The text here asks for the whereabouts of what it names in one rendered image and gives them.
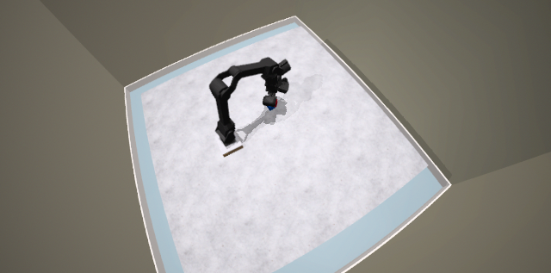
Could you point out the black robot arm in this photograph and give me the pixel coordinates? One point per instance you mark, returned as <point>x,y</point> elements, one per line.
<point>267,67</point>

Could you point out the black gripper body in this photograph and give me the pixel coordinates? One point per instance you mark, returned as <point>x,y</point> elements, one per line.
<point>270,100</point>

